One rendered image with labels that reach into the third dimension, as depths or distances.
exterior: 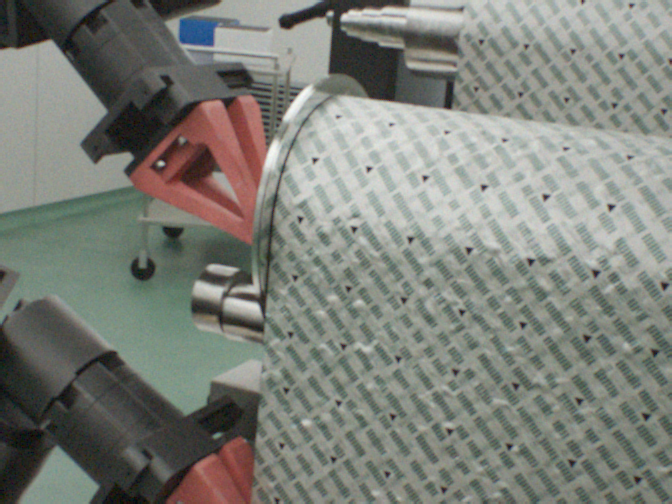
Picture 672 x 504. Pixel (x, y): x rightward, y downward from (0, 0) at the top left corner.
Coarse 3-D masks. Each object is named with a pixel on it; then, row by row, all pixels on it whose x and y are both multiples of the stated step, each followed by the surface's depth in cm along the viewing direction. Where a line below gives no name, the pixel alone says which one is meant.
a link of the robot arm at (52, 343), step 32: (32, 320) 71; (64, 320) 71; (0, 352) 70; (32, 352) 70; (64, 352) 70; (96, 352) 71; (0, 384) 71; (32, 384) 70; (64, 384) 69; (0, 416) 73; (32, 416) 71
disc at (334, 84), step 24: (312, 96) 67; (336, 96) 69; (360, 96) 72; (288, 120) 65; (288, 144) 65; (264, 168) 64; (264, 192) 64; (264, 216) 64; (264, 240) 64; (264, 264) 65; (264, 288) 65; (264, 312) 66
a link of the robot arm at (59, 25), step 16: (32, 0) 75; (48, 0) 74; (64, 0) 74; (80, 0) 74; (96, 0) 74; (112, 0) 74; (48, 16) 75; (64, 16) 74; (80, 16) 74; (96, 16) 74; (48, 32) 75; (64, 32) 74; (64, 48) 75
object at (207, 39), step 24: (192, 24) 557; (216, 24) 556; (192, 48) 504; (216, 48) 504; (240, 48) 524; (264, 48) 524; (288, 48) 589; (264, 72) 510; (288, 72) 591; (288, 96) 594; (216, 168) 575; (144, 216) 526; (168, 216) 533; (192, 216) 537; (144, 240) 529; (144, 264) 530
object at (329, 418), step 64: (320, 384) 65; (384, 384) 64; (448, 384) 62; (256, 448) 68; (320, 448) 66; (384, 448) 64; (448, 448) 63; (512, 448) 61; (576, 448) 60; (640, 448) 59
